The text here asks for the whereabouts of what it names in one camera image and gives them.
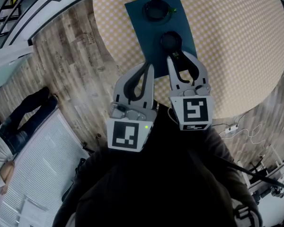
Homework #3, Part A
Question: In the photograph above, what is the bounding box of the white power strip with cable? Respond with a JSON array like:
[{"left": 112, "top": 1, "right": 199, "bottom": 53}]
[{"left": 221, "top": 123, "right": 267, "bottom": 151}]

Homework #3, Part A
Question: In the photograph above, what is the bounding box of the dark teal tray box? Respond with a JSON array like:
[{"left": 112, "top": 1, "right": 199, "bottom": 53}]
[{"left": 124, "top": 0, "right": 197, "bottom": 79}]

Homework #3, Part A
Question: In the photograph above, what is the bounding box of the person's dark jacket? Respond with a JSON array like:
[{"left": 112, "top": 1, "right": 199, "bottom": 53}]
[{"left": 52, "top": 103, "right": 261, "bottom": 227}]

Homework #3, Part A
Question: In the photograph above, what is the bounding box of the white paper sheet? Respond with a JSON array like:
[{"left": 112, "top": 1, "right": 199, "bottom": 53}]
[{"left": 18, "top": 195, "right": 48, "bottom": 227}]

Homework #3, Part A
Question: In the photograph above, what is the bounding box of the black power cable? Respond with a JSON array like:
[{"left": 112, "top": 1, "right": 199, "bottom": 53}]
[{"left": 212, "top": 110, "right": 251, "bottom": 130}]

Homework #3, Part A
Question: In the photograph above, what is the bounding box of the round table with beige cloth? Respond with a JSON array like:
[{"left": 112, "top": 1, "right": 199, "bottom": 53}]
[{"left": 92, "top": 0, "right": 284, "bottom": 119}]

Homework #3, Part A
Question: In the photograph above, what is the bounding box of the dark glass cup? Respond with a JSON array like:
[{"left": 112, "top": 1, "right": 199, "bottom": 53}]
[
  {"left": 143, "top": 0, "right": 178, "bottom": 22},
  {"left": 160, "top": 31, "right": 183, "bottom": 59}
]

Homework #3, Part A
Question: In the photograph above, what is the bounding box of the white ribbed table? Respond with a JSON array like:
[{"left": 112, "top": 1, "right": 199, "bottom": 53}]
[{"left": 0, "top": 107, "right": 89, "bottom": 227}]

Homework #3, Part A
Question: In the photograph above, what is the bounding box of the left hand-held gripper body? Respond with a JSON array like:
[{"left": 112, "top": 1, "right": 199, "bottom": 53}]
[{"left": 106, "top": 102, "right": 158, "bottom": 153}]

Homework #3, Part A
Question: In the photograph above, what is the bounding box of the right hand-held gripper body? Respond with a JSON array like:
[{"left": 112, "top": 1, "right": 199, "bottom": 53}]
[{"left": 169, "top": 86, "right": 215, "bottom": 131}]

